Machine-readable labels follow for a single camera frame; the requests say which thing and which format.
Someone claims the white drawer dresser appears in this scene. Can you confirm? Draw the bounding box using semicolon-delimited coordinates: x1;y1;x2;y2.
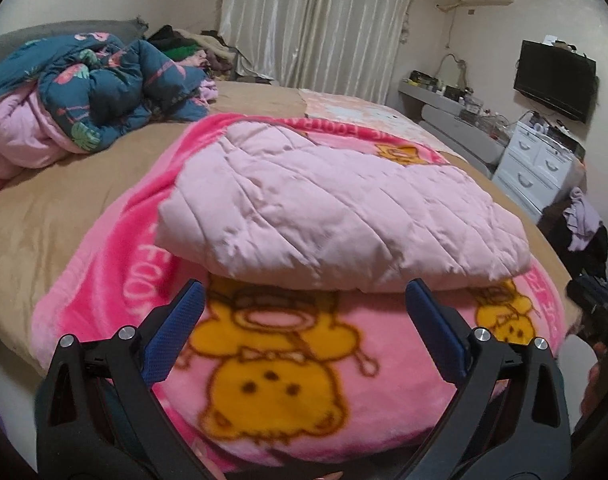
491;122;584;223

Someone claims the grey desk unit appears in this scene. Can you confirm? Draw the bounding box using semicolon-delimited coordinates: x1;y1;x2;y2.
398;81;504;179

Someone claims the tan bed sheet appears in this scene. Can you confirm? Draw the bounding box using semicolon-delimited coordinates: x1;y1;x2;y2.
0;82;580;376

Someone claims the teal floral comforter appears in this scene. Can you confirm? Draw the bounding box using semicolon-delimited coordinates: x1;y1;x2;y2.
0;32;218;180

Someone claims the pink quilted jacket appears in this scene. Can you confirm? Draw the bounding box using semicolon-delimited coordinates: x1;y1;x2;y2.
156;119;530;292

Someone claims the lilac hanging garment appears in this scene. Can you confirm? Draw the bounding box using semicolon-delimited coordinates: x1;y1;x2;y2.
563;188;603;252

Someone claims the pink cartoon fleece blanket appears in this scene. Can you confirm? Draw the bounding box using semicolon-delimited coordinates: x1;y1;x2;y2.
31;114;565;469

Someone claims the black wall television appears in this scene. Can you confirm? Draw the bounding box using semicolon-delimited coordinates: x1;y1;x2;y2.
513;40;598;124

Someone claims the white pleated curtain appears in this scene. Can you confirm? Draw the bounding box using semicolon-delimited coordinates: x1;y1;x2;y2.
219;0;412;103

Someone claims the pile of mixed clothes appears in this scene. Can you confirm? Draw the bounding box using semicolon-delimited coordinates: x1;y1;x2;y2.
147;25;272;84

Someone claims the pale pink kitty blanket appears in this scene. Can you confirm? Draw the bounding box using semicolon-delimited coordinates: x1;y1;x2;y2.
298;89;456;156

